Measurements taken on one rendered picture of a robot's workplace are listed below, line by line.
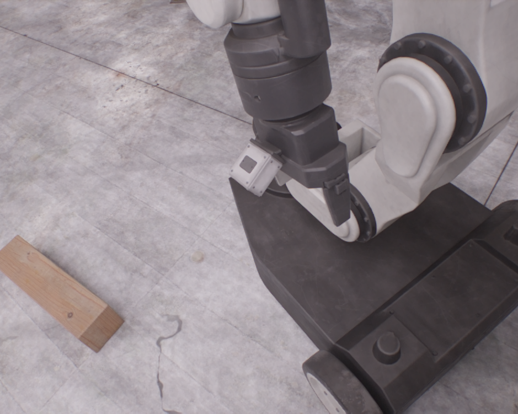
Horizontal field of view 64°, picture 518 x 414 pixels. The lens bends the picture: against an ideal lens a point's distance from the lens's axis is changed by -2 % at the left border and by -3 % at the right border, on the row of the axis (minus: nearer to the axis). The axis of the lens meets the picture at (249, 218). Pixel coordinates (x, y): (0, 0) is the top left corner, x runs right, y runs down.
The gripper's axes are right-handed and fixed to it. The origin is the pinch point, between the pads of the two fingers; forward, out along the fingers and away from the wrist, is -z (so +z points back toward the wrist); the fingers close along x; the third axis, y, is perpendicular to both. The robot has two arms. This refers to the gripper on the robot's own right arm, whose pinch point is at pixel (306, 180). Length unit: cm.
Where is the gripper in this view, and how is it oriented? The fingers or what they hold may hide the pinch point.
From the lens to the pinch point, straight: 48.8
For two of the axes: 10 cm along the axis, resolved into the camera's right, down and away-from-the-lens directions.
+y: 8.1, -5.4, 2.4
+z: -2.7, -7.0, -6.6
